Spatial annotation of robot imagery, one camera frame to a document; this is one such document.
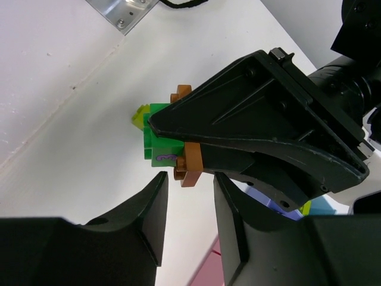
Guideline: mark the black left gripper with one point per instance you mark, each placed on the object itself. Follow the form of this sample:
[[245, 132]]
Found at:
[[262, 122]]

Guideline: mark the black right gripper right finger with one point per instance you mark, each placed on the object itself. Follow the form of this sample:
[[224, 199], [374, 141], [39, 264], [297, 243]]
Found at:
[[261, 247]]

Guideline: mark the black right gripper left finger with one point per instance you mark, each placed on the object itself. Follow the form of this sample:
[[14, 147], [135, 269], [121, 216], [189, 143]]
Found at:
[[123, 246]]

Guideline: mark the lime green square lego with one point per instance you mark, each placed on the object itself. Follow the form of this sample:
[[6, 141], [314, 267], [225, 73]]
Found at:
[[305, 209]]

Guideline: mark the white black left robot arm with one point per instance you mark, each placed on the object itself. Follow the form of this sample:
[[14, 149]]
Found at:
[[359, 40]]

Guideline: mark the small pink bin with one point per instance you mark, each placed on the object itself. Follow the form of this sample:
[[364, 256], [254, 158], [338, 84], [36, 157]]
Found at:
[[210, 270]]

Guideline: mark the light blue bin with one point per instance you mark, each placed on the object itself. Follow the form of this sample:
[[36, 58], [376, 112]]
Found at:
[[320, 206]]

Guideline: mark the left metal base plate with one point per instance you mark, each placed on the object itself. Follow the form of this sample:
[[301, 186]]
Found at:
[[124, 15]]

